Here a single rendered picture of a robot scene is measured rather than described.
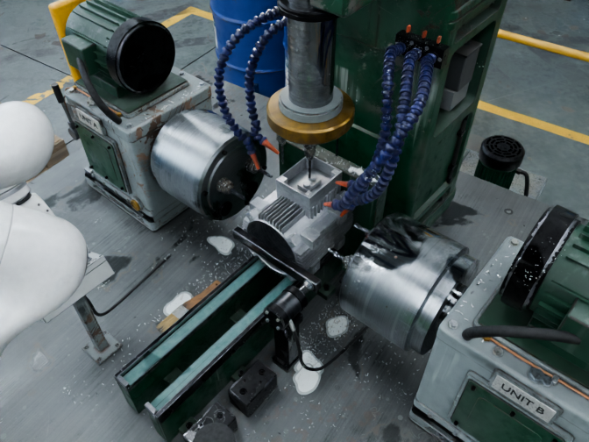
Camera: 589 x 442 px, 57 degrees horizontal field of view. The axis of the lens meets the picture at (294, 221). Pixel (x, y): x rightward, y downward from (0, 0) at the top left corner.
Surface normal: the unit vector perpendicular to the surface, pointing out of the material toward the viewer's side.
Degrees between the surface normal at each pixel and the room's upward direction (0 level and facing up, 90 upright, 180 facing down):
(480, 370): 90
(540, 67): 0
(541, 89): 0
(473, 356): 90
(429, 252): 2
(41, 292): 67
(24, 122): 28
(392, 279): 43
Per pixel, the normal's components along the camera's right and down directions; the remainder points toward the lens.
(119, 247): 0.00, -0.69
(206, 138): -0.15, -0.55
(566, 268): -0.43, -0.17
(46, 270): 0.51, 0.29
